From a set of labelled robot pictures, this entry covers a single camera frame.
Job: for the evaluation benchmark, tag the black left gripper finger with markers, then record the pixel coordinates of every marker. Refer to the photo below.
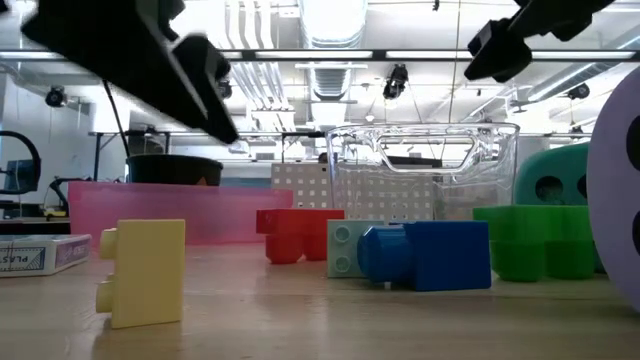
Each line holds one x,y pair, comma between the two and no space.
205,75

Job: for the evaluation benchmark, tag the teal foam die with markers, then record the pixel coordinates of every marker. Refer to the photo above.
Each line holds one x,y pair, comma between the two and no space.
560,160

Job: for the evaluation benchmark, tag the clear plastic bin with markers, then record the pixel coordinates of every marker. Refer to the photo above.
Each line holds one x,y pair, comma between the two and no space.
350,150

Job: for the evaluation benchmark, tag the red two-stud toy block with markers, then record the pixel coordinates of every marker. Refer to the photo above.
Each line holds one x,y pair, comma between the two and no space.
295,225

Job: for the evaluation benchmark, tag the purple foam die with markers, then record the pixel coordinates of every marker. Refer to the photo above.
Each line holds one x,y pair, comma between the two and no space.
610,190

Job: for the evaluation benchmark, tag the green two-stud toy block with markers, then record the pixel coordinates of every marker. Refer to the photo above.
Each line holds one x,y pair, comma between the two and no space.
530,235

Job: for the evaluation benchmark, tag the small yellow toy block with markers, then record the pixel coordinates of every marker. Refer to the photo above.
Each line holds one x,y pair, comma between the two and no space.
147,275

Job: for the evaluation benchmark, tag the blue toy block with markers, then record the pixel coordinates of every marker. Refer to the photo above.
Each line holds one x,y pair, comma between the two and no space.
440,255

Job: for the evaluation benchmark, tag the small mint toy block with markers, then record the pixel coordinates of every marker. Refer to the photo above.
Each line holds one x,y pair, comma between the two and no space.
342,250

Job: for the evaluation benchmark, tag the black ceiling spot lamp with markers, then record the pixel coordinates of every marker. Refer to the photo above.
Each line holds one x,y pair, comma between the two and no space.
397,80
226,90
55,96
579,91

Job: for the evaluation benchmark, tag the black round bucket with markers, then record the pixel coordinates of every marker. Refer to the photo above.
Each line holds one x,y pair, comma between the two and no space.
175,172

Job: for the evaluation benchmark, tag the pink translucent plastic tray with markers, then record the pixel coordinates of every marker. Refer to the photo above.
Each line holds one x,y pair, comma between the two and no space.
200,215

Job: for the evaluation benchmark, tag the person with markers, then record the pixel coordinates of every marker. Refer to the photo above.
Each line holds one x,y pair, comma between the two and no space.
324,159

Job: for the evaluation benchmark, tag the white perforated metal basket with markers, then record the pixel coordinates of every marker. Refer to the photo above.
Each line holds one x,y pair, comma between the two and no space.
300,190

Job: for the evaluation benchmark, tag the black computer monitor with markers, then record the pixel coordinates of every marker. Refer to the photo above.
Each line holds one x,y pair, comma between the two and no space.
17,177

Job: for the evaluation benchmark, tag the black background device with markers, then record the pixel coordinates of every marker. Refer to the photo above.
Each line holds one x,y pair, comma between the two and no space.
56,214

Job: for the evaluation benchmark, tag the dark background desk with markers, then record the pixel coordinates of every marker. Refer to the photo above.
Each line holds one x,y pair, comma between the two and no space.
30,225

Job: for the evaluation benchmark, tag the black background table frame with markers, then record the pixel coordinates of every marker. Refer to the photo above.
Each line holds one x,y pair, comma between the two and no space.
150,133

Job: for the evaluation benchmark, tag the black overhead frame beam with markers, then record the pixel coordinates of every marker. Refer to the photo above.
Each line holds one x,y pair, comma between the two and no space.
300,55

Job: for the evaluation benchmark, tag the silver ventilation duct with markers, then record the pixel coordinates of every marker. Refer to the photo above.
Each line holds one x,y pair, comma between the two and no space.
332,25

